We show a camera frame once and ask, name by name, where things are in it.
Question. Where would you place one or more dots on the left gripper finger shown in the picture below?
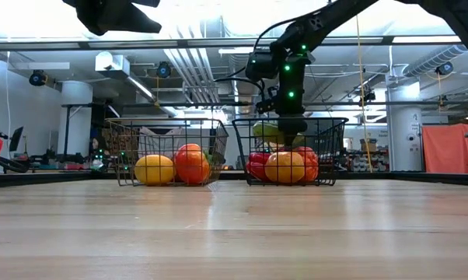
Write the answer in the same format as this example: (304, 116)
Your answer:
(109, 17)

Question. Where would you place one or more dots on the plain white column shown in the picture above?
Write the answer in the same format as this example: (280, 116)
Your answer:
(76, 116)

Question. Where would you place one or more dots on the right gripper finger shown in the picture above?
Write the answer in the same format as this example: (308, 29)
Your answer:
(292, 126)

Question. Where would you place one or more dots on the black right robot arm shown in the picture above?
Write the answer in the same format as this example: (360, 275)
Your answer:
(335, 15)

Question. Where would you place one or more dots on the silver round ceiling duct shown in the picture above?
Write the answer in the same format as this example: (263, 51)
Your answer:
(236, 66)

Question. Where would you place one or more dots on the green ridged cucumber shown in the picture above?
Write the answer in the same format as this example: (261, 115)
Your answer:
(267, 132)

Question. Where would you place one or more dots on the green avocado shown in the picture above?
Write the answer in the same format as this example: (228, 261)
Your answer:
(208, 156)

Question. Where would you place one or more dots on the black background robot arm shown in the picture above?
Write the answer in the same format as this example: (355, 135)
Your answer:
(4, 163)

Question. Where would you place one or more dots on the black overhead frame beam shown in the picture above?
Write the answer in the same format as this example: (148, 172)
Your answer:
(386, 39)

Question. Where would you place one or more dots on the orange pepper with green stem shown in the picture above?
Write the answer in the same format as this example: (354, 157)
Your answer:
(311, 163)

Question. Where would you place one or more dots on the ribbed silver air duct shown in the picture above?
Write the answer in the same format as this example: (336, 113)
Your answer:
(440, 58)

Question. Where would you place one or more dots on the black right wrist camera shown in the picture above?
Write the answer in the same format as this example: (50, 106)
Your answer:
(261, 64)

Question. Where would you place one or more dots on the white ceiling light fixture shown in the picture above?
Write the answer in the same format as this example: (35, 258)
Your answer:
(234, 51)

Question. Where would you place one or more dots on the white ceiling air unit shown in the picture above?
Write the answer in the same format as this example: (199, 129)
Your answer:
(113, 66)

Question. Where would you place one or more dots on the person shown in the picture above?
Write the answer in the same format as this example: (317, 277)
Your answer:
(98, 148)

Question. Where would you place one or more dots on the red bell pepper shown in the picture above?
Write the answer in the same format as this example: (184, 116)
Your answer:
(257, 167)

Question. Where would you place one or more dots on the black monitor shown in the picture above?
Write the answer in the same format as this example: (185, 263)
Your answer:
(16, 138)

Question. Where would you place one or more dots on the orange fabric partition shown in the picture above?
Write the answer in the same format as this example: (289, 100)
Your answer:
(436, 140)

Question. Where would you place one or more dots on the white column with signs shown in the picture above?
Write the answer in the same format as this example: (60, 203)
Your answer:
(405, 116)

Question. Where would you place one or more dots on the black round ceiling device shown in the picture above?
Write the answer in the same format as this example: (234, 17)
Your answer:
(164, 70)
(444, 68)
(37, 78)

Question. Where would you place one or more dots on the orange-red ribbed fruit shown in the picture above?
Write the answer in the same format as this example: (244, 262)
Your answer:
(192, 165)

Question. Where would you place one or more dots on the plain orange bell pepper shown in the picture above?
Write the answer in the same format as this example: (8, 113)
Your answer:
(284, 168)

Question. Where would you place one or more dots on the black horizontal pipe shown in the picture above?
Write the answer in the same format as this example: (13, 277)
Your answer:
(335, 103)

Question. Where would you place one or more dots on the yellow orange fruit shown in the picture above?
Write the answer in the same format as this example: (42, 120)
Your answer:
(154, 171)

